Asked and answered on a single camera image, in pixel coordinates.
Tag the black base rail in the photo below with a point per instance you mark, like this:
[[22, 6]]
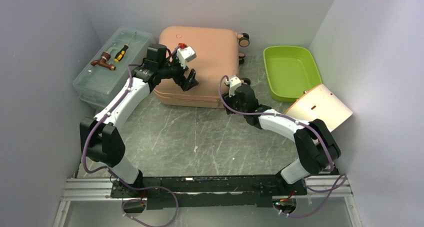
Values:
[[259, 190]]

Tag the pink hard-shell suitcase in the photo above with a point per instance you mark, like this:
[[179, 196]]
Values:
[[217, 54]]

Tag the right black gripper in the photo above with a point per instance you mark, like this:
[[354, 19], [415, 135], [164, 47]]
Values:
[[228, 100]]

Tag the green plastic tray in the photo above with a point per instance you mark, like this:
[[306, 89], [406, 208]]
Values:
[[290, 70]]

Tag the cream appliance with orange rim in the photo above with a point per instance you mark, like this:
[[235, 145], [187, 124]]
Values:
[[320, 103]]

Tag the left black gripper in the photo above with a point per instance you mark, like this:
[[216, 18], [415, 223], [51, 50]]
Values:
[[188, 83]]

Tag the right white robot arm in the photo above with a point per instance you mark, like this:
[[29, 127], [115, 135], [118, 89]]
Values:
[[315, 145]]

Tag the brown brass faucet valve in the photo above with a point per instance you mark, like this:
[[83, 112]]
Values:
[[103, 61]]

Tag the yellow black screwdriver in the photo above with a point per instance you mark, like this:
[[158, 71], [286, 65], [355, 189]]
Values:
[[121, 53]]

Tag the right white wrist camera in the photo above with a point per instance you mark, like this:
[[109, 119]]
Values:
[[233, 83]]

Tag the aluminium frame profile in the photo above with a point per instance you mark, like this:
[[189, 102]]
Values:
[[99, 189]]

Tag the translucent plastic toolbox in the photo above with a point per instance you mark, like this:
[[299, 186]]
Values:
[[96, 85]]

